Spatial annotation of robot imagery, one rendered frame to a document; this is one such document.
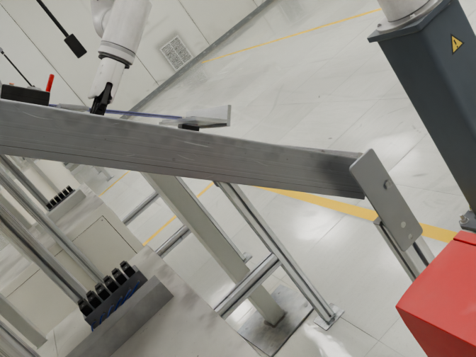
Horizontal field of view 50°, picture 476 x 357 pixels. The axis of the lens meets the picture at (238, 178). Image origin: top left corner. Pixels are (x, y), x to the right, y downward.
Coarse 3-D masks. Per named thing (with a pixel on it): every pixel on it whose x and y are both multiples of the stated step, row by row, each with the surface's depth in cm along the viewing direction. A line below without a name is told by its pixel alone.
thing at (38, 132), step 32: (0, 128) 57; (32, 128) 58; (64, 128) 59; (96, 128) 61; (128, 128) 62; (160, 128) 64; (64, 160) 60; (96, 160) 61; (128, 160) 63; (160, 160) 64; (192, 160) 66; (224, 160) 68; (256, 160) 70; (288, 160) 72; (320, 160) 74; (352, 160) 76; (320, 192) 74; (352, 192) 77
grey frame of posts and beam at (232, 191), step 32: (224, 192) 147; (0, 224) 122; (256, 224) 150; (32, 256) 126; (288, 256) 155; (416, 256) 78; (64, 288) 130; (0, 320) 58; (0, 352) 55; (32, 352) 59
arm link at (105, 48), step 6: (102, 42) 116; (108, 42) 115; (102, 48) 115; (108, 48) 115; (114, 48) 115; (120, 48) 115; (102, 54) 117; (108, 54) 116; (114, 54) 115; (120, 54) 115; (126, 54) 116; (132, 54) 118; (120, 60) 116; (126, 60) 117; (132, 60) 118
